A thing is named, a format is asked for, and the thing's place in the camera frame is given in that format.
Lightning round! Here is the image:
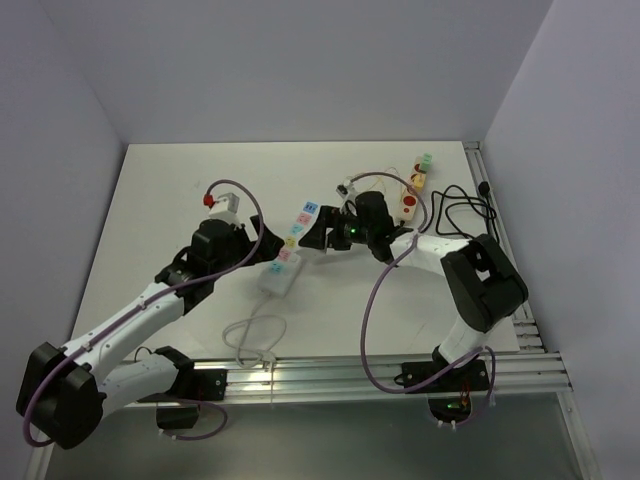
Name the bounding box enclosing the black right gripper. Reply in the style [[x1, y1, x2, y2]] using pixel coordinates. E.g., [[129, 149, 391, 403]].
[[299, 205, 374, 251]]

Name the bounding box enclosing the white multicolour power strip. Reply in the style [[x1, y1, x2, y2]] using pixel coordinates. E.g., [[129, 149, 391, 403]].
[[257, 201, 320, 298]]

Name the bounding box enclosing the beige red power strip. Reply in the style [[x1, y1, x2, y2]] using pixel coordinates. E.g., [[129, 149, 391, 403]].
[[396, 156, 423, 223]]

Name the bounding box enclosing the yellow usb charger plug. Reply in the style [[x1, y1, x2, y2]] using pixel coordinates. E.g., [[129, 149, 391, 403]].
[[411, 172, 426, 193]]

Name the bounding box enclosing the green usb charger plug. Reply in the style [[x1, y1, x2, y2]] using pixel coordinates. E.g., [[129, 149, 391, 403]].
[[419, 153, 433, 173]]

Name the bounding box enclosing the white cube socket adapter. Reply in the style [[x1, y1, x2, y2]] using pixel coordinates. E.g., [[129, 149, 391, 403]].
[[298, 248, 327, 265]]

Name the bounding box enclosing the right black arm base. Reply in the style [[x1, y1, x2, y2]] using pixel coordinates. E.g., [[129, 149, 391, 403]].
[[393, 349, 496, 430]]

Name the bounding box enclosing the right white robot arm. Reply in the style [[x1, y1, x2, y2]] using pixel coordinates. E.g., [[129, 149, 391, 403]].
[[298, 191, 529, 390]]

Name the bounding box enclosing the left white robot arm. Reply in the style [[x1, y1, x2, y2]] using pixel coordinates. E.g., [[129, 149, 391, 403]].
[[16, 215, 284, 449]]

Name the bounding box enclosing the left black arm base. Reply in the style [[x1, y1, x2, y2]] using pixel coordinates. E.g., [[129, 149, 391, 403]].
[[138, 369, 228, 431]]

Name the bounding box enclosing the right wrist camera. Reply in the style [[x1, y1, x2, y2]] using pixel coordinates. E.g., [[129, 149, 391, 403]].
[[336, 177, 358, 202]]

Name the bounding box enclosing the black power cord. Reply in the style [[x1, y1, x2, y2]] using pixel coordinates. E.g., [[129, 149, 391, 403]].
[[429, 180, 500, 239]]

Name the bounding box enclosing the aluminium right rail frame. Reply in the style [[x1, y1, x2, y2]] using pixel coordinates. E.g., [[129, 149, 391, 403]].
[[462, 141, 559, 354]]

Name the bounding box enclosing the aluminium rail frame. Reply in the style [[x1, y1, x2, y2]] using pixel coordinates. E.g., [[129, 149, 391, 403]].
[[24, 349, 601, 480], [462, 141, 559, 354]]

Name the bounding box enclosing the aluminium front rail frame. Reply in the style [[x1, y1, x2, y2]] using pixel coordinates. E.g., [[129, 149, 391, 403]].
[[24, 349, 601, 480]]

